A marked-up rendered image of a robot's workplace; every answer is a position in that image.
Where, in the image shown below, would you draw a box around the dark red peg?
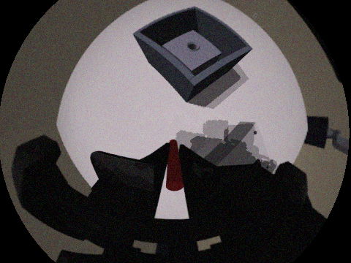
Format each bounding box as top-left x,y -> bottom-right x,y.
166,140 -> 184,191

